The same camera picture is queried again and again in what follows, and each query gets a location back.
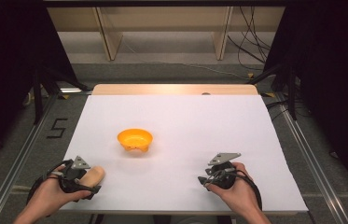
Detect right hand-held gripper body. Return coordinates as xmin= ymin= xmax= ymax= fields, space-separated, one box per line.
xmin=204 ymin=152 xmax=250 ymax=190

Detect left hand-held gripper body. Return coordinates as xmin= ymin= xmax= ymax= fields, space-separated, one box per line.
xmin=57 ymin=155 xmax=92 ymax=194

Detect tan bread roll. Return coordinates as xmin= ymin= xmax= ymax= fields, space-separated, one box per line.
xmin=80 ymin=165 xmax=106 ymax=189

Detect person's right hand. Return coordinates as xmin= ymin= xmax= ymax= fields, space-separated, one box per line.
xmin=206 ymin=161 xmax=260 ymax=217

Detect person's left hand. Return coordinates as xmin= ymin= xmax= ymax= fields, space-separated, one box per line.
xmin=29 ymin=165 xmax=92 ymax=218

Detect white table cover sheet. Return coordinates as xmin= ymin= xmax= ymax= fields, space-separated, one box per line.
xmin=59 ymin=94 xmax=309 ymax=215

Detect orange plastic bowl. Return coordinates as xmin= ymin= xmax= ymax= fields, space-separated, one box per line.
xmin=117 ymin=128 xmax=154 ymax=153

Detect light wooden table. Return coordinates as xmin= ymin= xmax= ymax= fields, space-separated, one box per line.
xmin=91 ymin=83 xmax=259 ymax=96

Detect black metal stand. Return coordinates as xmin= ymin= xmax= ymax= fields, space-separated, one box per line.
xmin=248 ymin=63 xmax=300 ymax=121
xmin=32 ymin=65 xmax=91 ymax=126

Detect black curtain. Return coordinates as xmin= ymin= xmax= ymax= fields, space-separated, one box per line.
xmin=263 ymin=0 xmax=348 ymax=200
xmin=0 ymin=0 xmax=77 ymax=174

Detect beige wooden desk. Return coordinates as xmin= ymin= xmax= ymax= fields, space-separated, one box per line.
xmin=47 ymin=6 xmax=286 ymax=63

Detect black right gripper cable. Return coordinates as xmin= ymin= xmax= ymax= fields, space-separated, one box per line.
xmin=221 ymin=170 xmax=263 ymax=212

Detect aluminium floor rail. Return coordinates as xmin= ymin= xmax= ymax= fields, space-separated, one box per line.
xmin=274 ymin=92 xmax=348 ymax=224
xmin=0 ymin=88 xmax=93 ymax=224

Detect thin white floor cable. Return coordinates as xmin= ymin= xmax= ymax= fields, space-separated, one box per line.
xmin=120 ymin=39 xmax=251 ymax=80

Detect black floor cables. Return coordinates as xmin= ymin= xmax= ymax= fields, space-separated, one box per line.
xmin=227 ymin=6 xmax=272 ymax=72

